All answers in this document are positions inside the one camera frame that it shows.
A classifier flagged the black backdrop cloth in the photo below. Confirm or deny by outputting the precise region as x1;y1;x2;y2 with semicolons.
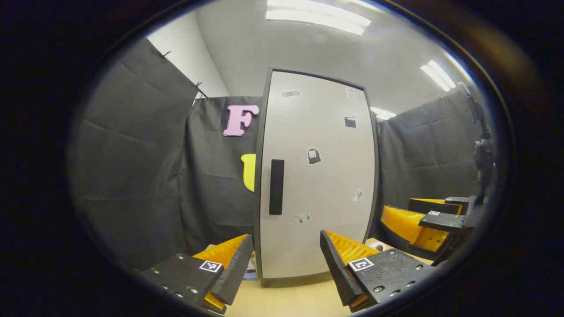
66;37;494;270

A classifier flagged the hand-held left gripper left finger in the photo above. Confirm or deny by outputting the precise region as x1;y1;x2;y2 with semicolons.
140;235;255;315

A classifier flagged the wide ceiling light panel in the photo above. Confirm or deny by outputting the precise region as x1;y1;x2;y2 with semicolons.
266;0;372;36

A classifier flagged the slim ceiling light panel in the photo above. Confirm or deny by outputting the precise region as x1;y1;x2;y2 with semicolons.
420;60;456;92

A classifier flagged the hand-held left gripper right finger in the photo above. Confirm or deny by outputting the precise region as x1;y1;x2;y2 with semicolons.
320;230;438;313

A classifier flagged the black cabinet door handle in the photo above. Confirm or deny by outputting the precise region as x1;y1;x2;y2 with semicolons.
269;159;285;216

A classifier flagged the grey cabinet door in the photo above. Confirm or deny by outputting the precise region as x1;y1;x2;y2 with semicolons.
260;70;377;279

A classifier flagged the dark grey cabinet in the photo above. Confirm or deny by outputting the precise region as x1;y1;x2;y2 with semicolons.
253;67;380;288

